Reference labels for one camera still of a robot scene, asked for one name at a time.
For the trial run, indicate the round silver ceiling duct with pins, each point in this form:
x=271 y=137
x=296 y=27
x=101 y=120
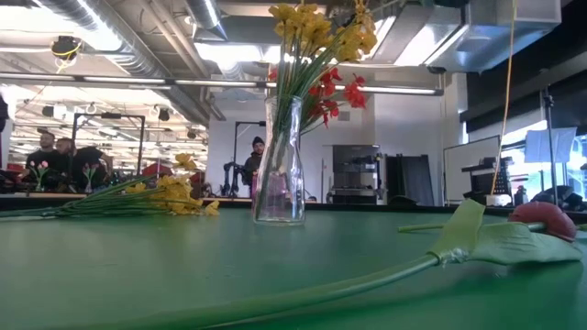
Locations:
x=206 y=16

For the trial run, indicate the green table mat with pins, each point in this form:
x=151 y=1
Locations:
x=183 y=275

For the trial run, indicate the black ceiling camera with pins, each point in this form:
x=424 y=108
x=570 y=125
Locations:
x=65 y=47

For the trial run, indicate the background black robot arm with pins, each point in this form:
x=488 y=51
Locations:
x=231 y=174

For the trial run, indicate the red artificial tulip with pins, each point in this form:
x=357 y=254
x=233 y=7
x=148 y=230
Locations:
x=546 y=220

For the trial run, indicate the black tripod light stand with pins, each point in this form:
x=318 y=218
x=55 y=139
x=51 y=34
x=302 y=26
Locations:
x=550 y=146

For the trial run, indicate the red artificial flower bunch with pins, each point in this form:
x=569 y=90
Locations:
x=353 y=96

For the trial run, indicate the black cabinet appliance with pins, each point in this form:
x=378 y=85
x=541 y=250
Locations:
x=355 y=174

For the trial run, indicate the clear glass bottle vase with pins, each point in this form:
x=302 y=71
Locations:
x=295 y=183

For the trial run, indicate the black upright panel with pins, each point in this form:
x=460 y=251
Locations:
x=410 y=181

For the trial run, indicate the long LED light bar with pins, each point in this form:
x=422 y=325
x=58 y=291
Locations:
x=206 y=83

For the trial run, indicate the white reflector panel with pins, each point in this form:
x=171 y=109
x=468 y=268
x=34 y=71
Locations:
x=550 y=144

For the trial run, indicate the black equipment cart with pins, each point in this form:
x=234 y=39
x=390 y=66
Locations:
x=481 y=179

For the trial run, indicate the yellow artificial flower bunch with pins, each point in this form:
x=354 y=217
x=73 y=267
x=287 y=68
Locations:
x=312 y=27
x=179 y=197

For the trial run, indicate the silver rectangular ceiling duct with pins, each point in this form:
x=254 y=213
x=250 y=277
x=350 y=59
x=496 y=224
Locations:
x=481 y=32

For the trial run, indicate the whiteboard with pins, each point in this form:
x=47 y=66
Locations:
x=468 y=165

